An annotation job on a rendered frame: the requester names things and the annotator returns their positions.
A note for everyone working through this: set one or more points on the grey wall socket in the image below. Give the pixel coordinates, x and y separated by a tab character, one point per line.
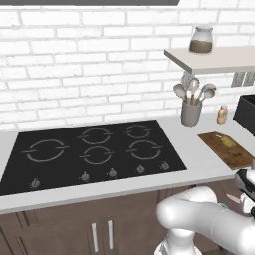
249	78
238	79

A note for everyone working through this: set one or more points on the brown cupboard door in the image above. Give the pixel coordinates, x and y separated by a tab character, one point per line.
63	232
10	235
132	222

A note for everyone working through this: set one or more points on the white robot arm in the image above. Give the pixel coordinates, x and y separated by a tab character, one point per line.
199	219

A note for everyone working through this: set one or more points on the grey hob knob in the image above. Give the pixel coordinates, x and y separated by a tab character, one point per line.
164	165
112	173
85	177
140	169
34	183

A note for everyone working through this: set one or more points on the brown wooden cutting board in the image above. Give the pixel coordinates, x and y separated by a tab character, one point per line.
229	152

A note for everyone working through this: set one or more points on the glass jar with brown contents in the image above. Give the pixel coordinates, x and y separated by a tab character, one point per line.
201	41

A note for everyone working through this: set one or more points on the grey slotted spatula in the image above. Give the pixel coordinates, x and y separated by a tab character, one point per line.
186	78

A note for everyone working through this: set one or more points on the white wall shelf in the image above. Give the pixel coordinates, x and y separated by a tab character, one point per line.
212	59

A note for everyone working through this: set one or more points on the orange bottle with white cap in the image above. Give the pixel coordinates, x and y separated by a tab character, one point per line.
222	115

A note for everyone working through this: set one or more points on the yellow-brown potato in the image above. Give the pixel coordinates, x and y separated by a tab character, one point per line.
228	141

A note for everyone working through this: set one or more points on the black hob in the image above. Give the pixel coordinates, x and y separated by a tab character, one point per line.
99	152

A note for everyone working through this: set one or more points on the grey skimmer spoon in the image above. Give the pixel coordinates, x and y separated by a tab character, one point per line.
194	85

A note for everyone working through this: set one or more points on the black countertop appliance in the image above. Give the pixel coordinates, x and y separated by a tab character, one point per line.
246	113

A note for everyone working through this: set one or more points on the grey round spoon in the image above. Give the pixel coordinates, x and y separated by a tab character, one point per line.
179	89

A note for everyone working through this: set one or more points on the grey extractor hood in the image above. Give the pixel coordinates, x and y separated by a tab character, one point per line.
89	2

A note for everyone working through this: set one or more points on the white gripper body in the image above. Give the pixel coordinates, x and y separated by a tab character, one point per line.
247	203

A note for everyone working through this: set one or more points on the grey utensil pot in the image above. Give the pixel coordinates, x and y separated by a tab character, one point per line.
191	114

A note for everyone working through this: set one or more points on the grey ladle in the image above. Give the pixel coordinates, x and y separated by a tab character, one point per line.
208	89

